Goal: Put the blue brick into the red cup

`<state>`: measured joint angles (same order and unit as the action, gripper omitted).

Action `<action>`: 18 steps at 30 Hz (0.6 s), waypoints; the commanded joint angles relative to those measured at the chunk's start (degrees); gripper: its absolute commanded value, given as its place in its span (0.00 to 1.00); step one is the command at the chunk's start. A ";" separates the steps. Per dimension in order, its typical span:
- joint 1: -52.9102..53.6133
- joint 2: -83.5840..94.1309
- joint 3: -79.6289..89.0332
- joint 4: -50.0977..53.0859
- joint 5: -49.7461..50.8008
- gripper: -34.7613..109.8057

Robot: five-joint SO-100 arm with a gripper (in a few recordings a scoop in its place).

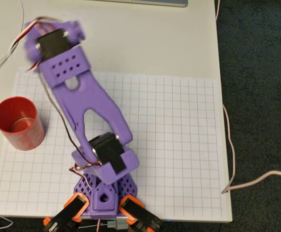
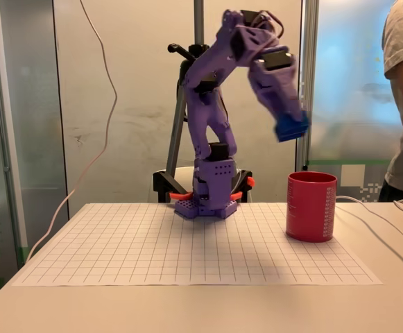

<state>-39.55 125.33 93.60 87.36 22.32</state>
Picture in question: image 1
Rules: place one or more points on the purple robot arm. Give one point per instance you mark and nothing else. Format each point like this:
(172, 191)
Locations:
(87, 96)

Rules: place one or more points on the silver laptop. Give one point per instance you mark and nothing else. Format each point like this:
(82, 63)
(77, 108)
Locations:
(154, 3)

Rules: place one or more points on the white grid paper sheet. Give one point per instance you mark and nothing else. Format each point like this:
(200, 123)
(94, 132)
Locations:
(179, 120)

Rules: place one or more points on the orange black table clamp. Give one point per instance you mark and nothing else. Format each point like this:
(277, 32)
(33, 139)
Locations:
(142, 217)
(63, 217)

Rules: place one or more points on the red plastic cup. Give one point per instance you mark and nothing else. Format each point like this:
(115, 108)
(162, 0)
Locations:
(26, 142)

